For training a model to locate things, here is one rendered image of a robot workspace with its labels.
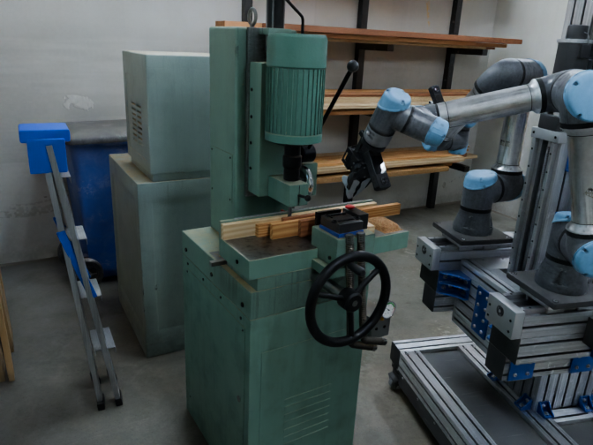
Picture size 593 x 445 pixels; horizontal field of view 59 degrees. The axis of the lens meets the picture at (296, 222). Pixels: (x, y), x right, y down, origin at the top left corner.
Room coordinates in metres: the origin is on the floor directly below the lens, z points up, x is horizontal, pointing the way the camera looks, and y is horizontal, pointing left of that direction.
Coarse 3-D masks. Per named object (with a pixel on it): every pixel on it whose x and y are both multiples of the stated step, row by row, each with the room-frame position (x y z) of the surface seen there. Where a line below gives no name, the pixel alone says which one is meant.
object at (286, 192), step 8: (272, 176) 1.65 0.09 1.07; (280, 176) 1.65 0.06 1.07; (272, 184) 1.63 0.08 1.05; (280, 184) 1.59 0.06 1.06; (288, 184) 1.56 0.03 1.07; (296, 184) 1.56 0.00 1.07; (304, 184) 1.57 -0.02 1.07; (272, 192) 1.63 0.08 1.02; (280, 192) 1.59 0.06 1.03; (288, 192) 1.55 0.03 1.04; (296, 192) 1.55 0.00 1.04; (304, 192) 1.57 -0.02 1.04; (280, 200) 1.58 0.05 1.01; (288, 200) 1.54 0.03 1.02; (296, 200) 1.55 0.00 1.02; (304, 200) 1.57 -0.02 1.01
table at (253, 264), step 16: (224, 240) 1.49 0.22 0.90; (240, 240) 1.49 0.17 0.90; (256, 240) 1.50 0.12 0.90; (272, 240) 1.51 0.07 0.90; (288, 240) 1.51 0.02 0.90; (304, 240) 1.52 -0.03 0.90; (384, 240) 1.60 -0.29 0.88; (400, 240) 1.64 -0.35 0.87; (224, 256) 1.48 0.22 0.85; (240, 256) 1.39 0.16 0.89; (256, 256) 1.38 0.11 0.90; (272, 256) 1.38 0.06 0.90; (288, 256) 1.41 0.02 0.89; (304, 256) 1.44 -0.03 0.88; (240, 272) 1.38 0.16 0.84; (256, 272) 1.35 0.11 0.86; (272, 272) 1.38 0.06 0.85; (336, 272) 1.38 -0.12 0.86
